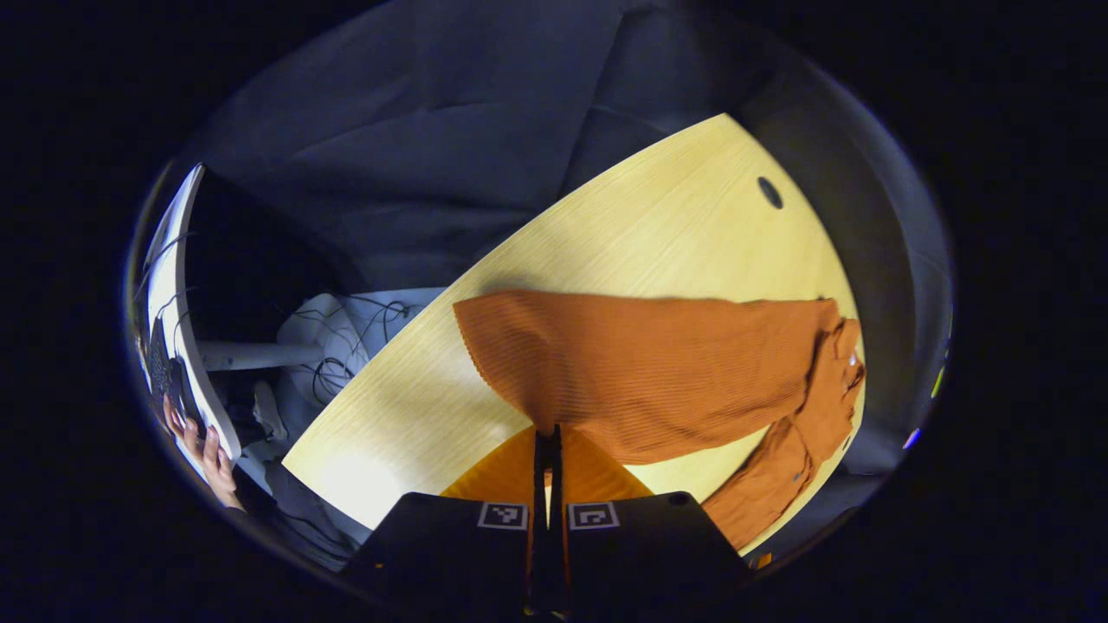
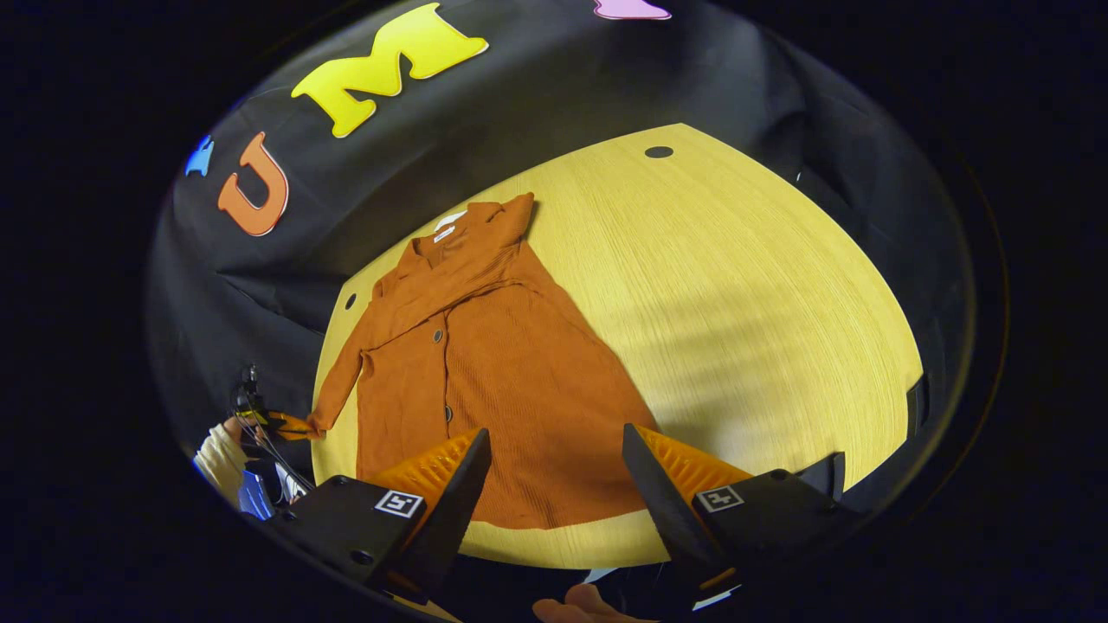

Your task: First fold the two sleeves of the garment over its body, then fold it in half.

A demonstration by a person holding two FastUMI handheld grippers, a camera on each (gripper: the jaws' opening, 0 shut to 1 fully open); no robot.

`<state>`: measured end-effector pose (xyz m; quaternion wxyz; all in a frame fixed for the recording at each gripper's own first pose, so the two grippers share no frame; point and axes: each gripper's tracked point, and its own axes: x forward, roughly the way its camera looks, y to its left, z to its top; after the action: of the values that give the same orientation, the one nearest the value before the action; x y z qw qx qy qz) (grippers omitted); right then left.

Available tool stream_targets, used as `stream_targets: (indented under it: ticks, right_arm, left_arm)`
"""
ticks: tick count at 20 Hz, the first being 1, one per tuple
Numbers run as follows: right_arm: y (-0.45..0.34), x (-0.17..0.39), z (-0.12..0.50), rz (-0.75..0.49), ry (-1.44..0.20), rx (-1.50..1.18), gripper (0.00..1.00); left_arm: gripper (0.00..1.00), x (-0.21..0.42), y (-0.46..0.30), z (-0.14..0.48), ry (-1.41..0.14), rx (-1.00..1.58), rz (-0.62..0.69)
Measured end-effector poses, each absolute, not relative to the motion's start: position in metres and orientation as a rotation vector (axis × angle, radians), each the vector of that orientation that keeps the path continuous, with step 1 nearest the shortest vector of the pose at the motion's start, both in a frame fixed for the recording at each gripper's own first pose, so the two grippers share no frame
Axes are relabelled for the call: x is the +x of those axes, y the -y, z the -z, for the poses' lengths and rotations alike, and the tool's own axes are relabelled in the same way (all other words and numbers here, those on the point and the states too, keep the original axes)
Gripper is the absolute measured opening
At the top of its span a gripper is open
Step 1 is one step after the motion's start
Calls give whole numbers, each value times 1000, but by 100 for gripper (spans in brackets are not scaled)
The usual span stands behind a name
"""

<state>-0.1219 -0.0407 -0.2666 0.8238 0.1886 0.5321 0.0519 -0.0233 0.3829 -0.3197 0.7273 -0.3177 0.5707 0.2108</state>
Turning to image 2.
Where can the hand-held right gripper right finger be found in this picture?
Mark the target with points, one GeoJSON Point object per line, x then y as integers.
{"type": "Point", "coordinates": [662, 502]}

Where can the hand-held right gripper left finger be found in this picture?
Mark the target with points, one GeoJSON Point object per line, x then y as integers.
{"type": "Point", "coordinates": [454, 510]}

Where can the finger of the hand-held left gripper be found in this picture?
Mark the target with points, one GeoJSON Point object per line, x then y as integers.
{"type": "Point", "coordinates": [281, 422]}

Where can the white printed papers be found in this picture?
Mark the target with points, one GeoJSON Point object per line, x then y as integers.
{"type": "Point", "coordinates": [291, 486]}

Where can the blue board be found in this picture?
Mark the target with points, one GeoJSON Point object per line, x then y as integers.
{"type": "Point", "coordinates": [255, 497]}

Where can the black chair part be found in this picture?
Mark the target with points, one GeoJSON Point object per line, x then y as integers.
{"type": "Point", "coordinates": [917, 405]}
{"type": "Point", "coordinates": [827, 478]}

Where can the black backdrop cloth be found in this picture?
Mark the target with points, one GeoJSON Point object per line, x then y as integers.
{"type": "Point", "coordinates": [537, 95]}

